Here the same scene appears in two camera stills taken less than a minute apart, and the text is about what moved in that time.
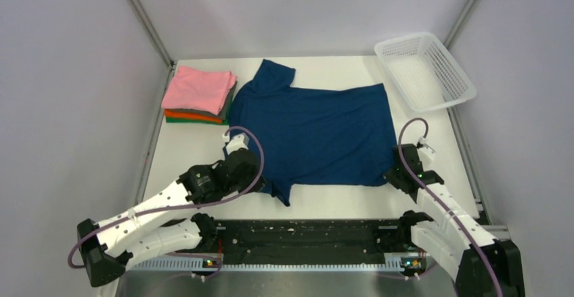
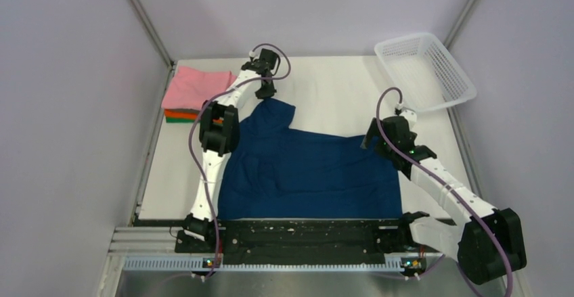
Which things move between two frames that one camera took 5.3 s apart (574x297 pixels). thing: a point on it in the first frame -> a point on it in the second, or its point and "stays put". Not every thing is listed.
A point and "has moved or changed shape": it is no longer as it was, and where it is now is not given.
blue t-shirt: (340, 137) has moved or changed shape
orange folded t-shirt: (192, 116) stays put
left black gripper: (259, 185) -> (267, 93)
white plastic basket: (424, 72) stays put
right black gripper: (390, 176) -> (369, 137)
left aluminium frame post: (144, 17) stays put
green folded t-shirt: (174, 120) stays put
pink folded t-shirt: (194, 89) stays put
